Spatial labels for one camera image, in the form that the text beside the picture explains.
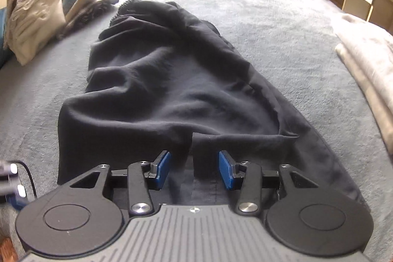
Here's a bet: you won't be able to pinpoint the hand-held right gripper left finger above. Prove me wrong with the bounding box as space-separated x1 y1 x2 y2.
70 150 171 216

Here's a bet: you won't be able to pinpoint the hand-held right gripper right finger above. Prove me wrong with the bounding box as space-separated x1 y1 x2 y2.
217 150 320 215

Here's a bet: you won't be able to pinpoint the dark navy pants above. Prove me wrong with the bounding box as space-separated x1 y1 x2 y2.
57 0 372 220

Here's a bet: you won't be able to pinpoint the grey fleece bed blanket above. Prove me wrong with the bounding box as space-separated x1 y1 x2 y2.
0 0 393 250

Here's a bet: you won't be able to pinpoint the cream folded cloth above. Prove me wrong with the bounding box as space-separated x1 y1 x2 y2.
335 42 393 155

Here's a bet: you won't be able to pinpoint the grey plaid garment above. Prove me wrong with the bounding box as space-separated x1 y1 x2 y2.
57 0 120 40

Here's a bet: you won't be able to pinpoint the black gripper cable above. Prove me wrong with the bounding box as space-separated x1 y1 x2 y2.
14 160 38 199

